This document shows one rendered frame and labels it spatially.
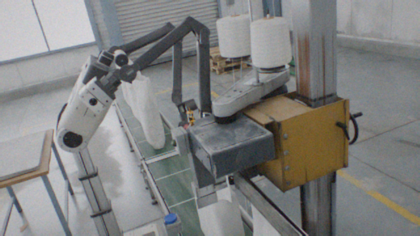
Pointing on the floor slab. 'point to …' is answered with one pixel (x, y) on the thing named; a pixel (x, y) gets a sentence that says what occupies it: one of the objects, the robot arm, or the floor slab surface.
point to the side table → (44, 183)
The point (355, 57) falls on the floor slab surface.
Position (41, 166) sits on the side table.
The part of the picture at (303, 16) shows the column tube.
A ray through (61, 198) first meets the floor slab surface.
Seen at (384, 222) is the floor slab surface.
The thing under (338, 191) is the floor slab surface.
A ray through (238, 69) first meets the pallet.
